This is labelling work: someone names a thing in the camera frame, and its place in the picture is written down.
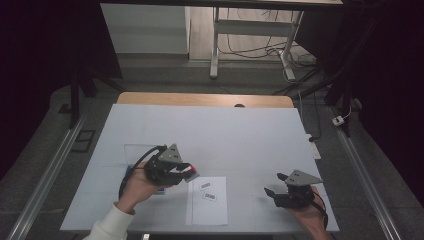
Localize metal floor rail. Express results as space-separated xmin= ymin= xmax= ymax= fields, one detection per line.
xmin=328 ymin=106 xmax=403 ymax=240
xmin=6 ymin=113 xmax=88 ymax=240

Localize white table cover sheet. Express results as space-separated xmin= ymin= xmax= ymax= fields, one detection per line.
xmin=59 ymin=103 xmax=340 ymax=233

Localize person's left hand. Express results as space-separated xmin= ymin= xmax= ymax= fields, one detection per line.
xmin=116 ymin=162 xmax=161 ymax=214

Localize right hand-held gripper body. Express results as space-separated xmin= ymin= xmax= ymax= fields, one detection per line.
xmin=274 ymin=169 xmax=324 ymax=210

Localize small white adapter with cable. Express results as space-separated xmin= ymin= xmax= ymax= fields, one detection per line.
xmin=332 ymin=106 xmax=353 ymax=127

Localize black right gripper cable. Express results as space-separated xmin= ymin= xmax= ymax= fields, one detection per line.
xmin=312 ymin=190 xmax=330 ymax=230

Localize white paper sheet with print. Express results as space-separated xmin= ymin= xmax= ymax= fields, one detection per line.
xmin=191 ymin=176 xmax=229 ymax=226

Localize person's right hand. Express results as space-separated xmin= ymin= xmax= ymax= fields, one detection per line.
xmin=288 ymin=186 xmax=331 ymax=240

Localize tangle of black floor cables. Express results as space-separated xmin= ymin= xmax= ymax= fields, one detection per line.
xmin=218 ymin=8 xmax=318 ymax=68

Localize black rectangular floor frame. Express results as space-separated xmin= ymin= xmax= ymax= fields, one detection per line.
xmin=70 ymin=129 xmax=97 ymax=154

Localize black tripod stand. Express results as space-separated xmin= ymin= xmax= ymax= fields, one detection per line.
xmin=273 ymin=59 xmax=355 ymax=138
xmin=67 ymin=64 xmax=125 ymax=130

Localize blue ink pad case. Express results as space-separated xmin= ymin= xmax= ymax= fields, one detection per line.
xmin=123 ymin=143 xmax=167 ymax=195

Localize white desk frame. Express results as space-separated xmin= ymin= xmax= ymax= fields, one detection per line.
xmin=209 ymin=6 xmax=306 ymax=82

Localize dark curtain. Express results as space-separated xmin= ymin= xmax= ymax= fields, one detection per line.
xmin=0 ymin=0 xmax=123 ymax=181
xmin=294 ymin=0 xmax=424 ymax=208

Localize white cabinet panel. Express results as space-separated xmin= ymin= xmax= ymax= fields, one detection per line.
xmin=100 ymin=3 xmax=191 ymax=55

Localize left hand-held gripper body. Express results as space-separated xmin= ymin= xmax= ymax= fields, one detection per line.
xmin=144 ymin=143 xmax=184 ymax=187

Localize white power strip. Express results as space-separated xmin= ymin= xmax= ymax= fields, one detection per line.
xmin=307 ymin=133 xmax=322 ymax=161

